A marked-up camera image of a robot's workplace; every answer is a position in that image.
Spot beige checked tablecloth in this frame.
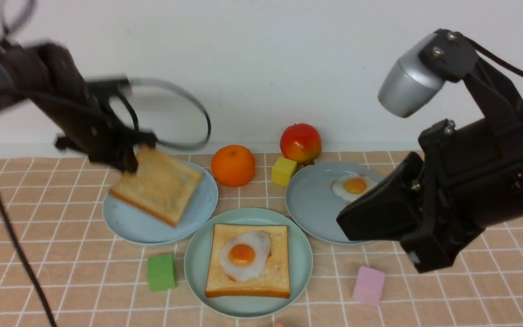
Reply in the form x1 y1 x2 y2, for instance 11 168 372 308
0 158 523 327

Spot light blue plate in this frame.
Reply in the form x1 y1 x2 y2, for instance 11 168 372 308
102 161 219 247

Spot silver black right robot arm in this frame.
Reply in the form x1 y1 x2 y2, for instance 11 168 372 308
336 29 523 273

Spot fried egg top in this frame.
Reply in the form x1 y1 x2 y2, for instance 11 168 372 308
331 174 378 203

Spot grey plate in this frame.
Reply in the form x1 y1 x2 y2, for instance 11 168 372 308
285 161 383 247

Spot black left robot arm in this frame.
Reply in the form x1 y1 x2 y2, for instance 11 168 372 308
0 43 157 173

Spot toast slice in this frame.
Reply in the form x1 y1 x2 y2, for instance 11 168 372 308
109 146 203 228
205 223 291 298

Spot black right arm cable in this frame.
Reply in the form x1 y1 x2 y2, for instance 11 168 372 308
464 35 523 90

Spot fried egg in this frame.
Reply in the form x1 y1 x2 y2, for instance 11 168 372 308
331 174 378 203
218 231 271 283

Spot red yellow apple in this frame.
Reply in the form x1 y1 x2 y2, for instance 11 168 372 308
280 124 322 165

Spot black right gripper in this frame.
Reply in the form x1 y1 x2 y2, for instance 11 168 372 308
336 98 523 274

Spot green plate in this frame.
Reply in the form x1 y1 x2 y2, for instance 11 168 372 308
183 208 314 319

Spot yellow foam cube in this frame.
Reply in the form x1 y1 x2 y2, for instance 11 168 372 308
271 157 298 188

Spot green foam cube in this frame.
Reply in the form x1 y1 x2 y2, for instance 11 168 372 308
147 254 177 292

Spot pink foam cube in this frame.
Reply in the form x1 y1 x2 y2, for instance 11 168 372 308
352 266 386 307

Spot orange fruit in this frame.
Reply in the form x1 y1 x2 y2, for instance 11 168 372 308
210 144 256 188

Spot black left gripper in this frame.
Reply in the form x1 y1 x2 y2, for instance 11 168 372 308
35 44 157 173

